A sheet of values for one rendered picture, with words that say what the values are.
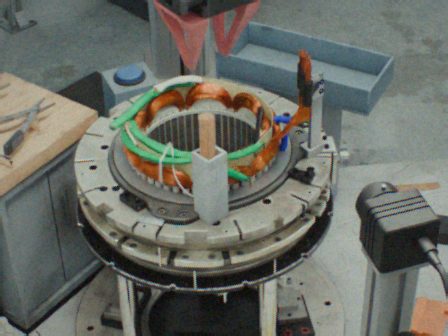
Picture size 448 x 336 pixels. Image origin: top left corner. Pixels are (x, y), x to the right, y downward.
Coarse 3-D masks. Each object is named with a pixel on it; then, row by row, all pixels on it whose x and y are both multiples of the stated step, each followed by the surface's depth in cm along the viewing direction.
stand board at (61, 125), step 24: (0, 96) 139; (24, 96) 138; (48, 96) 138; (48, 120) 133; (72, 120) 133; (96, 120) 135; (0, 144) 129; (24, 144) 129; (48, 144) 129; (0, 168) 125; (24, 168) 126; (0, 192) 124
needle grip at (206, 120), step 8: (200, 120) 104; (208, 120) 104; (200, 128) 105; (208, 128) 104; (200, 136) 105; (208, 136) 105; (200, 144) 106; (208, 144) 106; (200, 152) 107; (208, 152) 106
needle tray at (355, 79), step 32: (256, 32) 154; (288, 32) 151; (224, 64) 147; (256, 64) 144; (288, 64) 151; (320, 64) 151; (352, 64) 149; (384, 64) 146; (288, 96) 147; (352, 96) 139
